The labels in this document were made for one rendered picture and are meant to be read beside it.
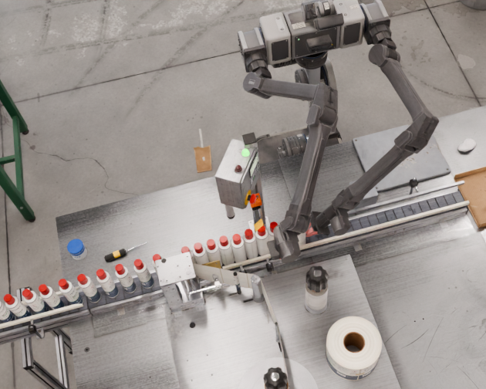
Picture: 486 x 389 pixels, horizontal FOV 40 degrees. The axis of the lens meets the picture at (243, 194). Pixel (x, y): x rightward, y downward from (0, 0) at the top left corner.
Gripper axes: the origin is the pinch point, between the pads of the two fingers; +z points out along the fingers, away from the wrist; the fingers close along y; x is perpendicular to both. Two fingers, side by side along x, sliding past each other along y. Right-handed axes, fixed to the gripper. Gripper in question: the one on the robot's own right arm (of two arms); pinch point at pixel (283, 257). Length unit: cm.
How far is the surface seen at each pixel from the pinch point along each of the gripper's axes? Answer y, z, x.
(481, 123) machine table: 113, 35, 55
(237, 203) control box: -11.1, -13.4, 19.4
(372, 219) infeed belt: 45, 31, 21
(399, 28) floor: 141, 114, 198
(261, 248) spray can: -4.3, 23.0, 18.0
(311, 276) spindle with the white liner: 7.6, 2.1, -9.5
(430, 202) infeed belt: 71, 31, 21
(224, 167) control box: -12.8, -28.5, 25.5
